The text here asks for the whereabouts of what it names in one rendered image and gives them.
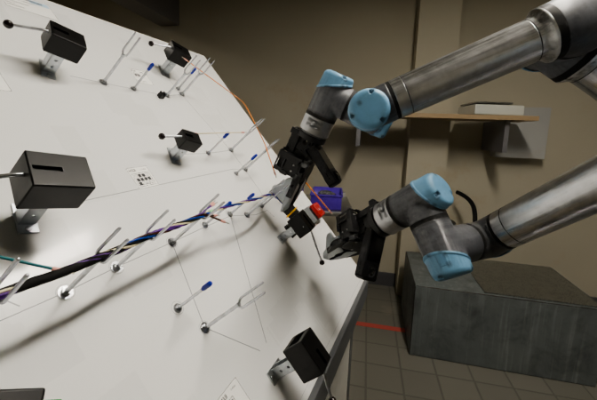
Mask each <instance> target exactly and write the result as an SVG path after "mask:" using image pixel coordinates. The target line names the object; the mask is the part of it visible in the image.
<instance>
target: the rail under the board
mask: <svg viewBox="0 0 597 400"><path fill-rule="evenodd" d="M367 293H368V281H366V280H364V281H363V283H362V286H361V288H360V290H359V292H358V293H357V296H356V298H355V300H354V303H353V305H352V307H351V308H350V310H349V313H348V315H347V317H346V320H345V322H344V323H343V325H342V328H341V330H340V332H339V334H338V337H337V338H336V340H335V342H334V345H333V347H332V349H331V351H330V353H329V355H330V361H329V363H328V365H327V367H326V369H325V373H326V377H327V380H328V383H329V386H331V384H332V382H333V380H334V377H335V375H336V372H337V370H338V367H339V364H340V362H341V359H342V357H343V355H344V353H345V351H346V347H347V344H348V342H349V340H350V338H351V335H352V333H353V330H354V327H355V325H356V322H357V320H358V318H359V315H360V314H361V311H362V307H363V305H364V302H365V301H366V298H367ZM327 395H328V390H327V388H326V385H325V381H324V378H323V375H321V376H319V377H318V379H317V381H316V383H315V384H314V387H313V389H312V391H311V394H310V396H309V398H308V399H307V400H325V399H326V396H327Z"/></svg>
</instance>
